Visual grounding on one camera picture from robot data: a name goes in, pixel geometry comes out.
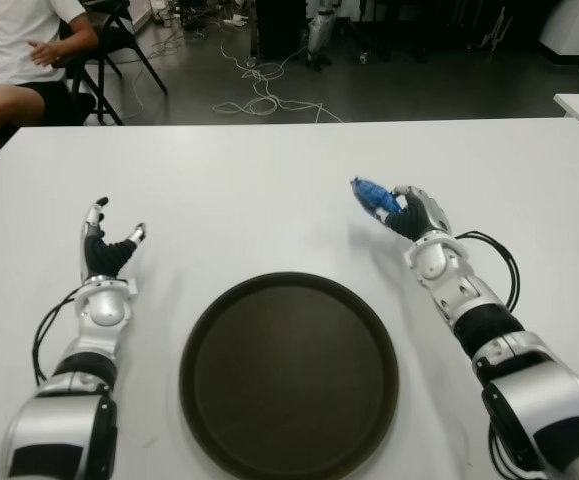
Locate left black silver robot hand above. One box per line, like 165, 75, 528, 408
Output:
79, 196, 148, 281

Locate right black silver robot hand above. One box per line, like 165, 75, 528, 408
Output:
376, 183, 454, 242

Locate blue Oreo cookie packet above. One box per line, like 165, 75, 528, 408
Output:
349, 175, 405, 220

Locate grey folded stand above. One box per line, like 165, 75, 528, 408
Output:
478, 4, 514, 51

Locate round dark brown tray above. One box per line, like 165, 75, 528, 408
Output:
178, 270, 400, 480

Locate silver humanoid robot legs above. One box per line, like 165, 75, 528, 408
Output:
306, 0, 343, 71

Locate black folding chair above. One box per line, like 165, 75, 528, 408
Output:
56, 0, 169, 126

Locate seated person white shirt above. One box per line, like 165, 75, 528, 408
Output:
0, 0, 101, 144

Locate white panel board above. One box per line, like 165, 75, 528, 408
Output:
127, 0, 155, 31

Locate left arm black cables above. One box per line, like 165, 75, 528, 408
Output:
31, 287, 83, 386

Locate arm black cables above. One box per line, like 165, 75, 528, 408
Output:
456, 229, 522, 314
31, 287, 83, 386

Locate right arm black cables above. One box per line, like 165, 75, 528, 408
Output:
456, 229, 522, 314

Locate white cable on floor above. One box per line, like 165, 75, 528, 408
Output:
212, 19, 344, 124

